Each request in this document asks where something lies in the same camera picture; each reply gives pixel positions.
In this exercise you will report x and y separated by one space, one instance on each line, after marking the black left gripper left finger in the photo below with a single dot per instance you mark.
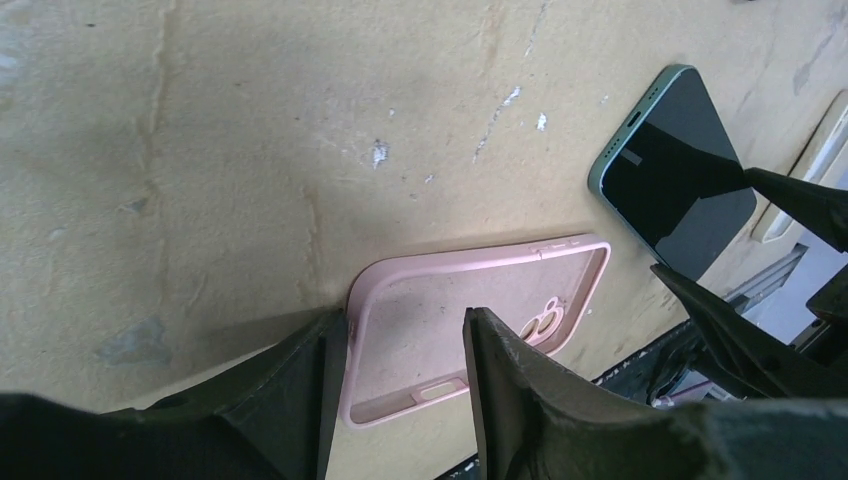
270 417

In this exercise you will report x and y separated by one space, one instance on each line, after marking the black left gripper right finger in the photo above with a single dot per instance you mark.
589 438

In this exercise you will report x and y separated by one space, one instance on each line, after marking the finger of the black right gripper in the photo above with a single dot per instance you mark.
820 209
759 364

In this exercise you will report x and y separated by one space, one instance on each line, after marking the green phone black screen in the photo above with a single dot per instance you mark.
672 176

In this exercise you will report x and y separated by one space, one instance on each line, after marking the beige phone case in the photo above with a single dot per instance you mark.
822 162

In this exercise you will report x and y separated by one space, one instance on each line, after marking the aluminium frame rail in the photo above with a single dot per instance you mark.
758 288

